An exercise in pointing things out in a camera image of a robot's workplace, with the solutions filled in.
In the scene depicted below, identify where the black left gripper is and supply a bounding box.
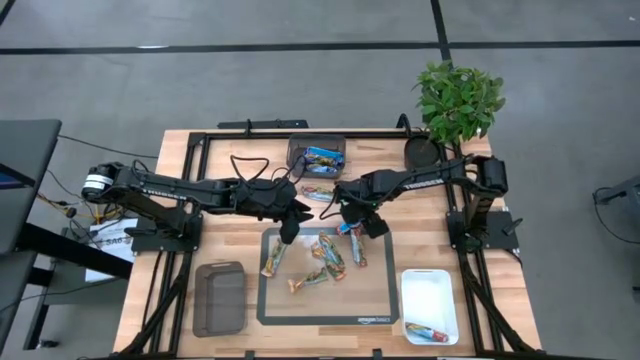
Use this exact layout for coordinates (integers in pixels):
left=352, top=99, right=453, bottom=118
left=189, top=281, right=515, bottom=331
left=233, top=175, right=316, bottom=246

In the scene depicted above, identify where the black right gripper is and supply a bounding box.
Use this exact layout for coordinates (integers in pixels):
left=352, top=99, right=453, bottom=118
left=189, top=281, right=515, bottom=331
left=332, top=172, right=391, bottom=240

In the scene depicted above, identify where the blue red wrapper granola bar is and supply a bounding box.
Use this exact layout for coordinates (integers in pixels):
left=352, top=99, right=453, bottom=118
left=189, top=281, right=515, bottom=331
left=336, top=221, right=365, bottom=237
left=403, top=321, right=450, bottom=345

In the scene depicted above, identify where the green orange wrapper granola bar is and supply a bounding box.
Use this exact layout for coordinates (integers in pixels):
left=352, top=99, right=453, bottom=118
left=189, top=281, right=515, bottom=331
left=309, top=240, right=336, bottom=271
left=259, top=238, right=290, bottom=279
left=317, top=230, right=348, bottom=281
left=286, top=266, right=330, bottom=295

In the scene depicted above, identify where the blue silver wrapper granola bar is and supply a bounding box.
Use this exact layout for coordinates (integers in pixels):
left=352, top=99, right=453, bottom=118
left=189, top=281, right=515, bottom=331
left=302, top=159, right=342, bottom=176
left=305, top=145, right=346, bottom=164

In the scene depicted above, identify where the green silver wrapper granola bar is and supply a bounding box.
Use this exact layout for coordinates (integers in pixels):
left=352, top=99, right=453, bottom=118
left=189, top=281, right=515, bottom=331
left=300, top=185, right=336, bottom=203
left=348, top=233, right=369, bottom=268

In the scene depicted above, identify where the brown silicone baking mat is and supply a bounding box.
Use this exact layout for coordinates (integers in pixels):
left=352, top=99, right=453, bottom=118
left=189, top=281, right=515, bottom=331
left=255, top=227, right=401, bottom=327

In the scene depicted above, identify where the dark translucent plastic bin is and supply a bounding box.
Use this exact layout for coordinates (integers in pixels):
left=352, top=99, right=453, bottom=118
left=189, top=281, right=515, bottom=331
left=192, top=260, right=247, bottom=339
left=286, top=132, right=348, bottom=180

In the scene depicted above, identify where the black plant pot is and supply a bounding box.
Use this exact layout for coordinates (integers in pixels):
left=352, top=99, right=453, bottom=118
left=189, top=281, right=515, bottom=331
left=403, top=134, right=444, bottom=170

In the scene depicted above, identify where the white plastic bin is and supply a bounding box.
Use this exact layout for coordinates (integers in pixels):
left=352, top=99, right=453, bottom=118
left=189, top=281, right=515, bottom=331
left=399, top=268, right=460, bottom=347

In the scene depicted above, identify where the green leafy plant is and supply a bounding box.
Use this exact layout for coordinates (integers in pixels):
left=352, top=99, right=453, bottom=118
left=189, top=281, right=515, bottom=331
left=412, top=59, right=507, bottom=147

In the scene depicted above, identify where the grey side desk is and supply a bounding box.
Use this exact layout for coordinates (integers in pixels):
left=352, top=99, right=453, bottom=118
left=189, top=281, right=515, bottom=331
left=0, top=118, right=134, bottom=351

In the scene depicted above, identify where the black aluminium frame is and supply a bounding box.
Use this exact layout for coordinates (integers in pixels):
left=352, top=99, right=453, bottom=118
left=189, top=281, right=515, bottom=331
left=112, top=118, right=544, bottom=360

